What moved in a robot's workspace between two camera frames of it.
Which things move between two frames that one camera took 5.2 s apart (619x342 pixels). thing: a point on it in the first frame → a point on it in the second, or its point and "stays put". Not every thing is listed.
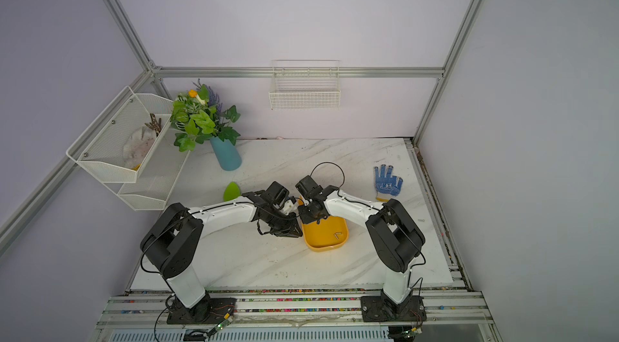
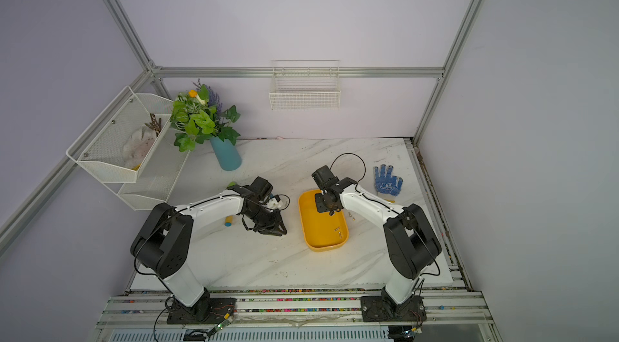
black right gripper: (306, 218) → (321, 205)
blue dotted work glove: (386, 185) stays put
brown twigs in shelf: (154, 124) stays put
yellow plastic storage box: (330, 234) stays put
